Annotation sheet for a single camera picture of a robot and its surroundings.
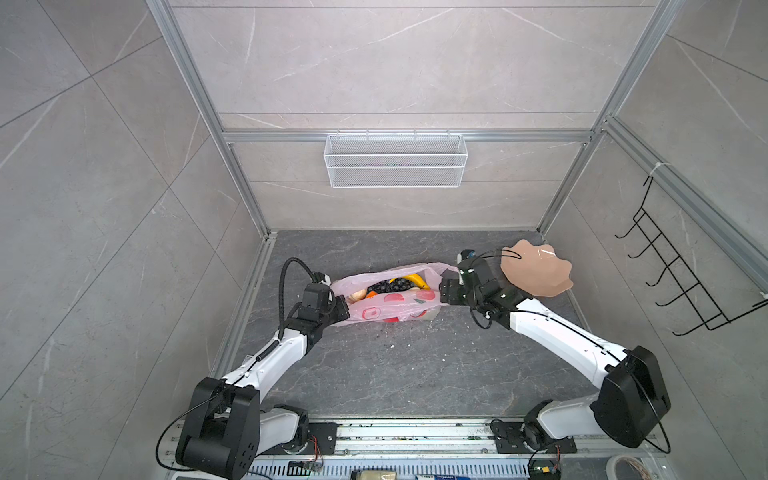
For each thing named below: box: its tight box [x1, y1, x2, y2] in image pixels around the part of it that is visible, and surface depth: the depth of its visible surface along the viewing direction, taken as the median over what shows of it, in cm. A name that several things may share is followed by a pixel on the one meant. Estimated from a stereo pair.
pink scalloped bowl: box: [500, 239, 573, 297], surface depth 106 cm
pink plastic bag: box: [331, 262, 459, 327], surface depth 88 cm
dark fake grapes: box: [366, 278, 415, 295], surface depth 100 cm
